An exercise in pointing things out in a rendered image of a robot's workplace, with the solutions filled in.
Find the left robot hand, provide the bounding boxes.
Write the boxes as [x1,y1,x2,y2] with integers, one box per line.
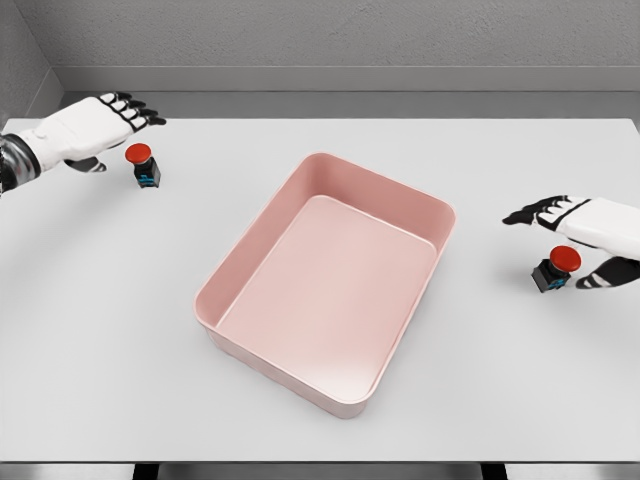
[31,91,167,175]

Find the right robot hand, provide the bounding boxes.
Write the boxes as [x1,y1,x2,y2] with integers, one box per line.
[502,196,640,291]

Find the pink rectangular basket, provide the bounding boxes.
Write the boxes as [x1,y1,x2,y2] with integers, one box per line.
[192,151,457,420]

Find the red button industrial switch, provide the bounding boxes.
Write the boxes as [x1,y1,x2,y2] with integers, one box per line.
[531,245,583,294]
[124,143,162,190]

